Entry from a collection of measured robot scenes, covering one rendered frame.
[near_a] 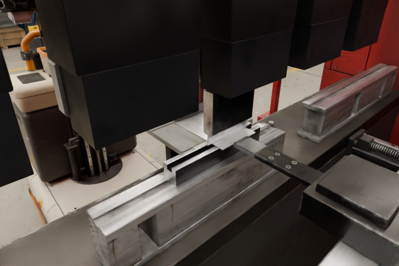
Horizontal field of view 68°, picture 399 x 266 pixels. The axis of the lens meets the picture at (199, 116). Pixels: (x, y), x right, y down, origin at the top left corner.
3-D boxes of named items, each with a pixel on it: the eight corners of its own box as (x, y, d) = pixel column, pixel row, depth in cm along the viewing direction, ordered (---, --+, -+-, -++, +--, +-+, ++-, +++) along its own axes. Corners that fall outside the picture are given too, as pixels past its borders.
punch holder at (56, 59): (163, 92, 45) (156, -30, 37) (201, 110, 39) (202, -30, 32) (62, 123, 36) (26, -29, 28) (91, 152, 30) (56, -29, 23)
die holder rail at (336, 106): (372, 88, 107) (379, 63, 103) (390, 92, 103) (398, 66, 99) (296, 135, 77) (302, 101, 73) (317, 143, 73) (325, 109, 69)
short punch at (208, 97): (242, 124, 56) (246, 76, 51) (250, 128, 54) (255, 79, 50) (203, 143, 50) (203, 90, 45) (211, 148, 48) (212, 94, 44)
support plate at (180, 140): (173, 86, 76) (172, 83, 76) (252, 122, 59) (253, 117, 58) (108, 106, 66) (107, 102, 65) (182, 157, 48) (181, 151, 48)
